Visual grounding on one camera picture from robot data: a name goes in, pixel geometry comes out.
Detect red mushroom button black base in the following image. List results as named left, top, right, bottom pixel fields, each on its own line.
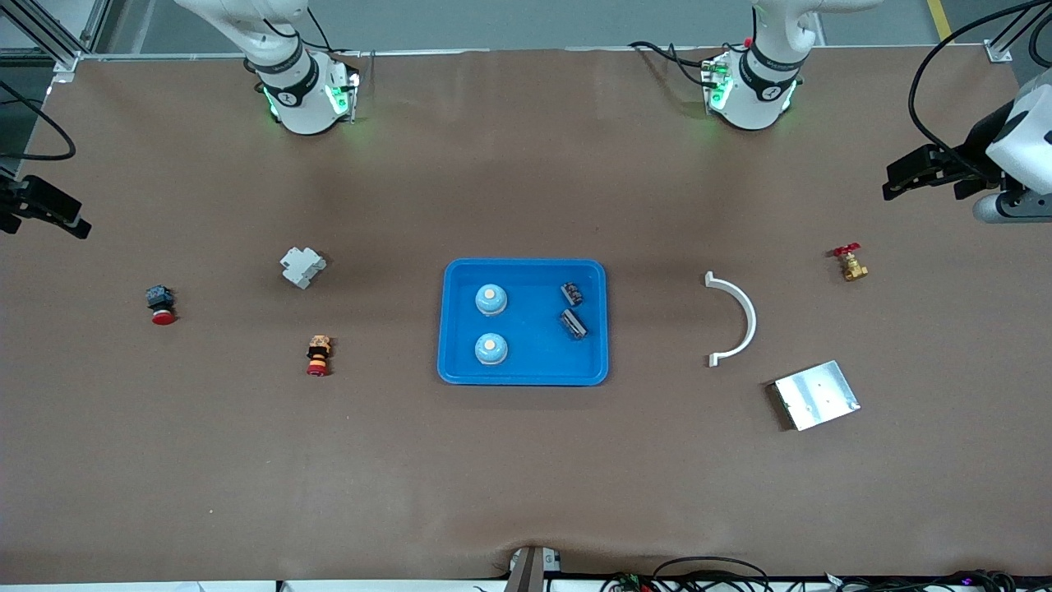
left=145, top=284, right=178, bottom=326

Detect silver metal plate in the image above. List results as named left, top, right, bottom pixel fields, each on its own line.
left=770, top=360, right=861, bottom=432

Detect white plastic terminal block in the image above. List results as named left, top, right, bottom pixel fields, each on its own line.
left=279, top=246, right=327, bottom=289

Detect blue plastic tray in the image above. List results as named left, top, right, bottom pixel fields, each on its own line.
left=436, top=258, right=610, bottom=386

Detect brown table cover mat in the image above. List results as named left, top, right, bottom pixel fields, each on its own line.
left=0, top=45, right=1052, bottom=586

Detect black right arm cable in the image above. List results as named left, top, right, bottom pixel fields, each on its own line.
left=0, top=78, right=77, bottom=162

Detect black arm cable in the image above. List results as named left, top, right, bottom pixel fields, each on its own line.
left=907, top=0, right=1052, bottom=183
left=0, top=78, right=77, bottom=162

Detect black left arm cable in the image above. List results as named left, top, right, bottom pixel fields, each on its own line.
left=907, top=0, right=1052, bottom=183

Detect brass valve red handle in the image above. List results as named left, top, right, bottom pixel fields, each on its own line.
left=833, top=243, right=870, bottom=282

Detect aluminium frame profile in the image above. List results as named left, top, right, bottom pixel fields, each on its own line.
left=0, top=0, right=112, bottom=71
left=984, top=0, right=1052, bottom=63

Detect white curved plastic bracket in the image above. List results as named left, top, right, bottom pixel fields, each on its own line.
left=704, top=271, right=758, bottom=368

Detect black left base cables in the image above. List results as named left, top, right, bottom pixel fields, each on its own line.
left=629, top=39, right=717, bottom=90

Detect black right base cable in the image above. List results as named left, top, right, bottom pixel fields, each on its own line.
left=306, top=7, right=362, bottom=58

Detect tangle of black cables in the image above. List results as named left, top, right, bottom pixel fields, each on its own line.
left=598, top=556, right=1052, bottom=592

